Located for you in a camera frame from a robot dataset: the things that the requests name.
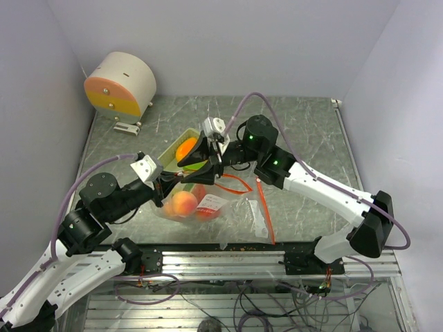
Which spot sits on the clear bag orange zipper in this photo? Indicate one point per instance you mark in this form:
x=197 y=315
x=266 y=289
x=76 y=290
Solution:
x=226 y=190

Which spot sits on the round cream drawer box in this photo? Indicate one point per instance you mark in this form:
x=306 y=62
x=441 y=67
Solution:
x=121 y=87

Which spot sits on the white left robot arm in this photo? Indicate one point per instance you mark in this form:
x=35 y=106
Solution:
x=46 y=291

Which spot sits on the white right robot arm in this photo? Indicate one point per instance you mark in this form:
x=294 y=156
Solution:
x=368 y=216

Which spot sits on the pale green plastic basket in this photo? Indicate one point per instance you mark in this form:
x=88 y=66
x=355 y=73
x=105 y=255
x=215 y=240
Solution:
x=168 y=157

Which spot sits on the green toy round vegetable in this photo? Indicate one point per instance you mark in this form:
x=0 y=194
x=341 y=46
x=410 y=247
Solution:
x=194 y=167

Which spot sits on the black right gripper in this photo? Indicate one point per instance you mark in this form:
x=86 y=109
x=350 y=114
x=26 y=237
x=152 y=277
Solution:
x=200 y=153

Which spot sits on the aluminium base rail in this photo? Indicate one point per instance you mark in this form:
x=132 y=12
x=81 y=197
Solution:
x=263 y=265

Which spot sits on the toy peach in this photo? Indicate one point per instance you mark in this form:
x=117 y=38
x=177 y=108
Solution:
x=184 y=203
x=168 y=210

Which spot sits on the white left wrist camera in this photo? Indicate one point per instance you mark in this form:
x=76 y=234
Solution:
x=148 y=168

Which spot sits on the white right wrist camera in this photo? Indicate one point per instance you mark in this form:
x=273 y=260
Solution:
x=214 y=130

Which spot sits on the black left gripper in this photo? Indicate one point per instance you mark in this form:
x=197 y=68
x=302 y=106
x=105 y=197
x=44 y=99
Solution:
x=167 y=180

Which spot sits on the orange toy mango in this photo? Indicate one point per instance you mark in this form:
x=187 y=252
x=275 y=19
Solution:
x=185 y=148

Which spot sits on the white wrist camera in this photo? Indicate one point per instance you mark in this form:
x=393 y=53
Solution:
x=214 y=130
x=148 y=168

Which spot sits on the toy watermelon slice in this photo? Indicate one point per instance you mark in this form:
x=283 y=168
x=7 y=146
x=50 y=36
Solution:
x=207 y=208

